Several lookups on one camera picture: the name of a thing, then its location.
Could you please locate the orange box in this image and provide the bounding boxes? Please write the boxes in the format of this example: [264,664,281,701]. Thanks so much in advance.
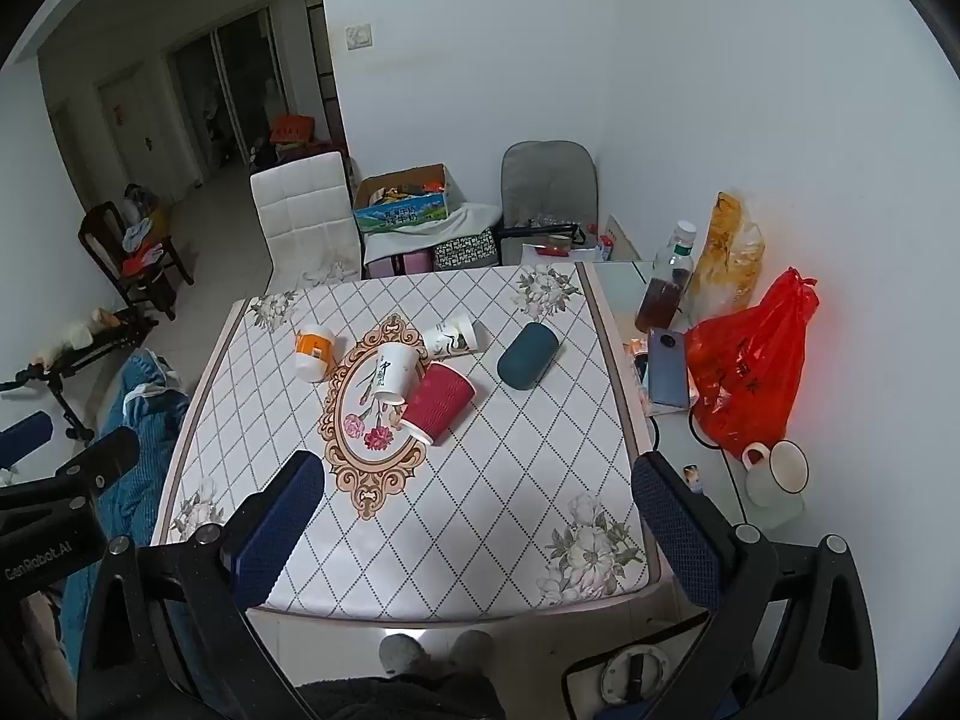
[270,114,315,148]

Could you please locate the round white ring object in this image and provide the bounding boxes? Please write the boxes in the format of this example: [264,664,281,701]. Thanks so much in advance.
[600,645,670,707]

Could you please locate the black tripod stand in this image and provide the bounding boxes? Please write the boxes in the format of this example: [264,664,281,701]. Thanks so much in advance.
[0,311,160,443]

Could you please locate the black white patterned bag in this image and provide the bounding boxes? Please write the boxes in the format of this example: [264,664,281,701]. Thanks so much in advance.
[433,229,500,271]

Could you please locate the person's dark trousers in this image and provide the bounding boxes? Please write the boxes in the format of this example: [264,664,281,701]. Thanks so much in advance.
[296,671,508,720]

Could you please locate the pile of clothes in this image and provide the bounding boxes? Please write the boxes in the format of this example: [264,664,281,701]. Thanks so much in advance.
[120,184,175,278]

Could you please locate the grey smartphone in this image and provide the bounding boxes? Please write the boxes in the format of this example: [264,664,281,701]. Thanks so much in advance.
[646,328,695,410]

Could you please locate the red plastic bag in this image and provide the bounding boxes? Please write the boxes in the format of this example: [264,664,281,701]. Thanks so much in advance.
[684,267,820,456]

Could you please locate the blue blanket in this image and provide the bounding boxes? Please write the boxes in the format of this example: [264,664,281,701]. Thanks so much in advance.
[60,349,197,691]

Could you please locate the grey cushioned chair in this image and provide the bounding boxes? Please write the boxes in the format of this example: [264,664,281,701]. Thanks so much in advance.
[499,140,599,265]

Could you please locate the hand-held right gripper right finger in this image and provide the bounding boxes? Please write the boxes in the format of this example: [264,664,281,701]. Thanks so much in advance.
[562,453,880,720]

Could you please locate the white cloth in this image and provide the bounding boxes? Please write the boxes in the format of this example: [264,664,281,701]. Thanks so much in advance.
[364,202,502,268]

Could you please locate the white cup with dark pattern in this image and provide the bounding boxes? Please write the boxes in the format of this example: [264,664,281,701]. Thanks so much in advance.
[422,313,479,359]

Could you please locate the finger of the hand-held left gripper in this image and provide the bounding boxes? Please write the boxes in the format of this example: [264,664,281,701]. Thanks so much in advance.
[0,411,56,467]
[51,426,143,497]

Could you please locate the dark teal cup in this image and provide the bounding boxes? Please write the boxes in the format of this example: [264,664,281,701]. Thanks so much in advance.
[497,322,561,391]

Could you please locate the white enamel mug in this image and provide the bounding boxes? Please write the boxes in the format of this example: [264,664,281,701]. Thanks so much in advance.
[742,440,811,509]

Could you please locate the open cardboard box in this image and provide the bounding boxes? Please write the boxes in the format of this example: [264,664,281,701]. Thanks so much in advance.
[352,163,470,234]

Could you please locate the dark wooden chair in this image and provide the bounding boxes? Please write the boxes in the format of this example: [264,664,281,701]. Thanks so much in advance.
[79,201,194,322]

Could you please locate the clear bag of snacks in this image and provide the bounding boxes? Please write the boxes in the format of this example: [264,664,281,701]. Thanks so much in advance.
[686,191,766,323]

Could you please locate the white padded chair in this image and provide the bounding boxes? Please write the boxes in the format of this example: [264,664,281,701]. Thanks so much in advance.
[250,151,365,291]

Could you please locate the orange and white cup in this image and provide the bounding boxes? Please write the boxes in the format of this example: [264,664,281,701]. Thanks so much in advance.
[294,324,338,382]

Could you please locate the glass sliding door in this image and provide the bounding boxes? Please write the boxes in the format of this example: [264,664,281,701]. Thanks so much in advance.
[169,6,290,182]

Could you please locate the grey slipper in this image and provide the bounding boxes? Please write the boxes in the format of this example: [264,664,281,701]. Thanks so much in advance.
[379,634,429,677]
[450,630,496,673]

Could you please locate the pink suitcase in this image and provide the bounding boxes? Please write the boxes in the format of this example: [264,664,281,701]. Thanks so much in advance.
[367,247,436,280]

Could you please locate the red ribbed paper cup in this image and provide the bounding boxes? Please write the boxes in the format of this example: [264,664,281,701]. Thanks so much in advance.
[400,362,477,445]

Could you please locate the white cup with red print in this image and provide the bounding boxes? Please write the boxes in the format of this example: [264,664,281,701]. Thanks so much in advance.
[373,343,422,407]

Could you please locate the floral diamond-pattern tablecloth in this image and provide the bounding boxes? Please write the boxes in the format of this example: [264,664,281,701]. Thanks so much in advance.
[150,262,668,623]

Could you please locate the plastic bottle with brown liquid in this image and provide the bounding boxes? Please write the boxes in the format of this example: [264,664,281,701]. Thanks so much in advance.
[635,220,698,333]

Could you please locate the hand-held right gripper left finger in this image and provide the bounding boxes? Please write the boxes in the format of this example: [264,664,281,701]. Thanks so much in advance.
[75,450,327,720]

